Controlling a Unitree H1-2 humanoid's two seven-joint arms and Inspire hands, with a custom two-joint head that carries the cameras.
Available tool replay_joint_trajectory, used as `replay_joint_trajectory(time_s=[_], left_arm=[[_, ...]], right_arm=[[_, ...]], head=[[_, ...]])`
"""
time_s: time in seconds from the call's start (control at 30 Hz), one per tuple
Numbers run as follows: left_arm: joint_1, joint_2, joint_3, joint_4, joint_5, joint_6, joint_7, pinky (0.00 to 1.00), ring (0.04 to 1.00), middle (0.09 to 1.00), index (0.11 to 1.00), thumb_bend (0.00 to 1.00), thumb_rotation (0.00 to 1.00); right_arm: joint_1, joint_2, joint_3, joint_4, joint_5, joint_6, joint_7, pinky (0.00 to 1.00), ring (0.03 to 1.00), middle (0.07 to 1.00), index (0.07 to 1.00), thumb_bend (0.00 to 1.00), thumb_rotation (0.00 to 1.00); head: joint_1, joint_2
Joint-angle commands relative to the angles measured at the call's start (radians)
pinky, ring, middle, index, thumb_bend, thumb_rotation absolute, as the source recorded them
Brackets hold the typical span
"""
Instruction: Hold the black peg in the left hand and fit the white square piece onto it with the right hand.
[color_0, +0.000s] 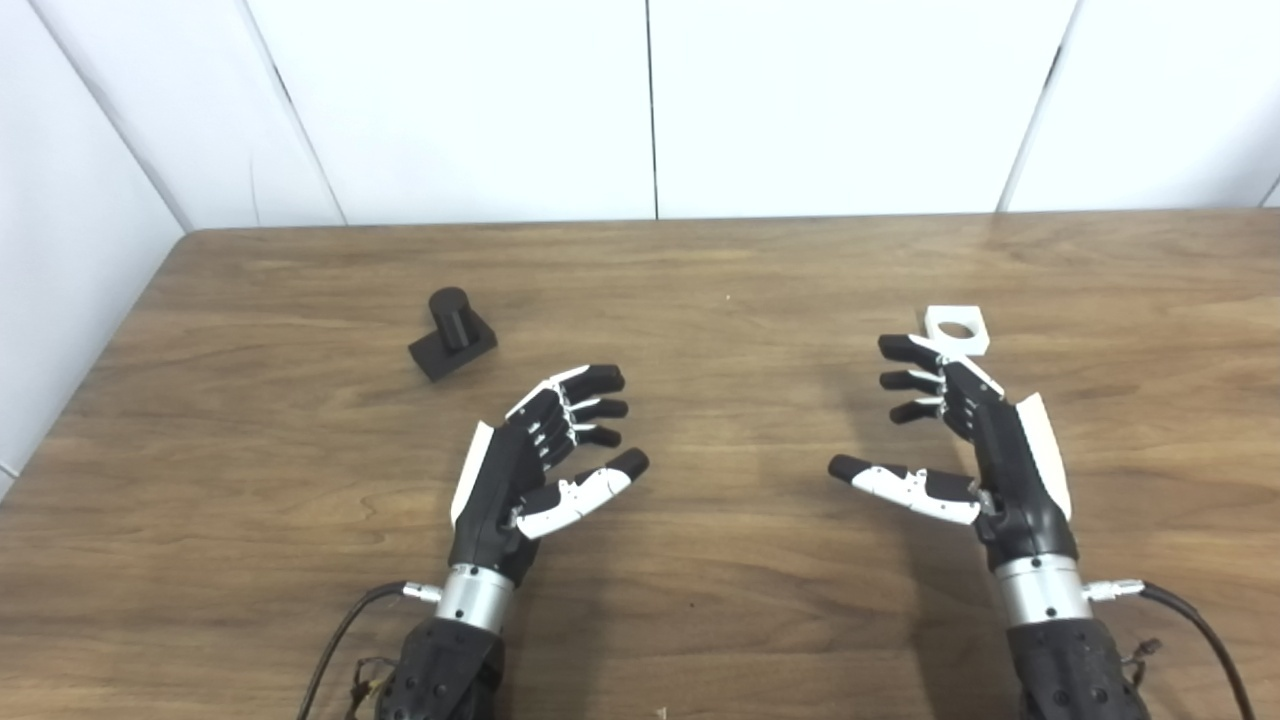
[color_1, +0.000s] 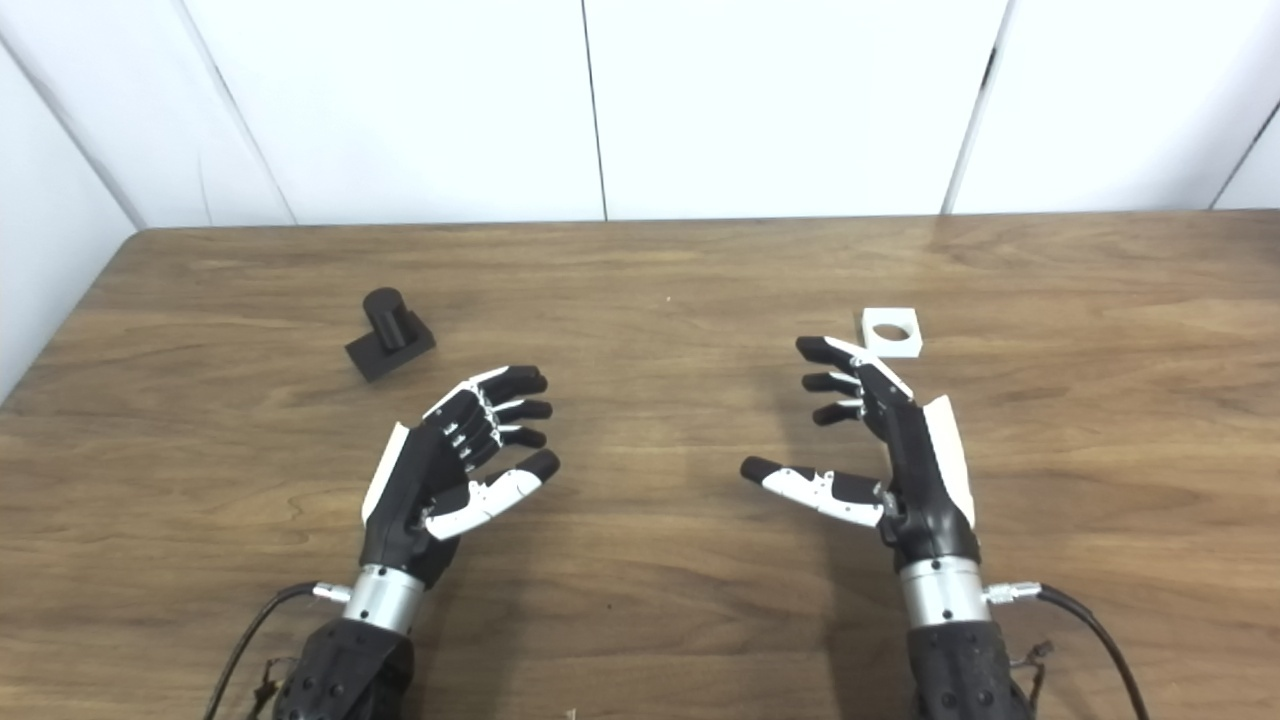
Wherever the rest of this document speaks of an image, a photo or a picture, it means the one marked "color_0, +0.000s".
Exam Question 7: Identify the black peg with square base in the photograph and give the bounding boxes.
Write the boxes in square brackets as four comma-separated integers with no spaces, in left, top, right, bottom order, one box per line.
[407,287,499,382]

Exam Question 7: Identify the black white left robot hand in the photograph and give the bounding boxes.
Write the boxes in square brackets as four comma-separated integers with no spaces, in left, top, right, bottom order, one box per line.
[450,364,651,586]

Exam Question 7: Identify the white square piece with hole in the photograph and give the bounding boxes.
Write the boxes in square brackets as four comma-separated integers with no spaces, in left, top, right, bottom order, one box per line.
[923,305,991,357]

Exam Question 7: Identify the thin right wrist wires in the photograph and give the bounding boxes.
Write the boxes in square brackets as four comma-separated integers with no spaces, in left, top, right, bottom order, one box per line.
[1120,638,1163,693]

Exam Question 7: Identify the thin left wrist wires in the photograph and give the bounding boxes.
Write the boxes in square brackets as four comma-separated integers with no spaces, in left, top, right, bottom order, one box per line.
[345,655,396,720]

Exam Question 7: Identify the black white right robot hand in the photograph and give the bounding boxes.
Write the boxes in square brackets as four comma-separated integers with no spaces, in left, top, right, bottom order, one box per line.
[828,334,1081,573]

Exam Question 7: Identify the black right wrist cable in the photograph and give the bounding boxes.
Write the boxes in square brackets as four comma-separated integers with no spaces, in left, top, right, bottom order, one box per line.
[1085,578,1256,720]

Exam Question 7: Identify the thin wrist wires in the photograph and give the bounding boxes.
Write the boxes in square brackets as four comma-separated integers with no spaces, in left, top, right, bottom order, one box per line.
[345,655,396,720]
[1120,638,1163,693]

